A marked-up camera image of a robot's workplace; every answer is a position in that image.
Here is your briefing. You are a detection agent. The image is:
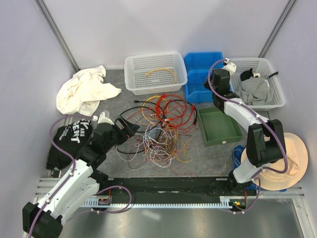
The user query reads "black sock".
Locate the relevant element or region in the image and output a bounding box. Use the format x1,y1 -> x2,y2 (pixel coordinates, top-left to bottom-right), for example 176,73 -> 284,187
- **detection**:
240,68 -> 254,81

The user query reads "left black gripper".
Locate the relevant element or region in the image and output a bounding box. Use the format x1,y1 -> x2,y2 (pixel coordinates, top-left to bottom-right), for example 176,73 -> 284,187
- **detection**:
104,116 -> 139,152

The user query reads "blue cloth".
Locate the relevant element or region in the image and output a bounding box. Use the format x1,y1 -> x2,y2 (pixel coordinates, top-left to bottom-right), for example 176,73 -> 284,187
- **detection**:
232,145 -> 245,169

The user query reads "white perforated basket right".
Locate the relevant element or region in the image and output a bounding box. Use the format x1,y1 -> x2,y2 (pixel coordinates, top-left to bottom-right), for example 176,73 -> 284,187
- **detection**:
229,58 -> 285,111

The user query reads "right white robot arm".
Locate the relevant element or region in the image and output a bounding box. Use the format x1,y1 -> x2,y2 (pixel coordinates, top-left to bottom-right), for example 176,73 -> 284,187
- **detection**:
204,59 -> 288,195

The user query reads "cream white cloth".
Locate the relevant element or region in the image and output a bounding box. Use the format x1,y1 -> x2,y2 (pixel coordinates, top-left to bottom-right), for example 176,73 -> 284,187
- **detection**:
56,65 -> 122,116

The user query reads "blue plastic bin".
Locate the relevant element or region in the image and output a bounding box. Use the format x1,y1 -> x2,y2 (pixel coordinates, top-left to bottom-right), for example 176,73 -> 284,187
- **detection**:
184,52 -> 223,104

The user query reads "black printed t-shirt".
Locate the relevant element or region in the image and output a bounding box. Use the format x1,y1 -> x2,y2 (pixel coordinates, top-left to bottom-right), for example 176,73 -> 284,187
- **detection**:
46,119 -> 93,170

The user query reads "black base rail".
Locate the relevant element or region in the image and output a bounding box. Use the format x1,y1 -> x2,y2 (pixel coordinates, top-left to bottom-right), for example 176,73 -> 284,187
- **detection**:
100,177 -> 249,203

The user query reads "white perforated basket left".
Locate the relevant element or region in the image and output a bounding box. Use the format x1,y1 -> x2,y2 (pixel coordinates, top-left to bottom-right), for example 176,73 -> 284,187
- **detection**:
124,52 -> 188,95

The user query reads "green plastic tray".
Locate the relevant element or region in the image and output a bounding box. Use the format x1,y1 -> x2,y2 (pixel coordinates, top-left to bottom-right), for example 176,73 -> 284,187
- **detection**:
198,107 -> 243,147

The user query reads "black cable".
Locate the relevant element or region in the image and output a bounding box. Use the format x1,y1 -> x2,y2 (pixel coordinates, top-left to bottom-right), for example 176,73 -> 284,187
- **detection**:
115,98 -> 199,156

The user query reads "white perforated basket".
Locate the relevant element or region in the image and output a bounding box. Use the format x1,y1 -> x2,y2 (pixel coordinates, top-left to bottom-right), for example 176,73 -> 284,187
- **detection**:
229,58 -> 285,111
124,52 -> 188,95

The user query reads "orange yellow cable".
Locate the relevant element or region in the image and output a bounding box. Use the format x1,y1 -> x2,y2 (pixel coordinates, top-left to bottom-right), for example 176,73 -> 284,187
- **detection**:
141,95 -> 161,122

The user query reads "grey garment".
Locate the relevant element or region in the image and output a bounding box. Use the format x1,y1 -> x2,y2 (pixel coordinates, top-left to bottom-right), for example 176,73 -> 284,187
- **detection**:
236,77 -> 273,106

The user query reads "slotted cable duct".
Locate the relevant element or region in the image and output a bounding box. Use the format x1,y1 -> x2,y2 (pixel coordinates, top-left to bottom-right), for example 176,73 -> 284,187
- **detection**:
80,198 -> 232,209

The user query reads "yellow ethernet cable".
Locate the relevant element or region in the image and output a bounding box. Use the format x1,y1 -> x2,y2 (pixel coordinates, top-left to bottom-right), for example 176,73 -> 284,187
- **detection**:
145,68 -> 177,85

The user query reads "red ethernet cable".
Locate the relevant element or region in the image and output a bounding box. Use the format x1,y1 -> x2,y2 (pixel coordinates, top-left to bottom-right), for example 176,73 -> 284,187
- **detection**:
155,93 -> 196,128

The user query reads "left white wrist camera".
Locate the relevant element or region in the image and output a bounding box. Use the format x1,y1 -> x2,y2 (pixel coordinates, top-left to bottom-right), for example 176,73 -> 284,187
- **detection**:
92,111 -> 114,125

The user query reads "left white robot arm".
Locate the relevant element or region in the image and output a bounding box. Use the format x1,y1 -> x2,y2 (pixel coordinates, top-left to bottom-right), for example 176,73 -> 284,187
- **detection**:
22,113 -> 139,238

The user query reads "beige bucket hat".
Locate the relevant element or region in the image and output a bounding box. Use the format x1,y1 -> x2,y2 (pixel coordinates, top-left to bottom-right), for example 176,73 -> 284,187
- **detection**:
240,132 -> 309,192

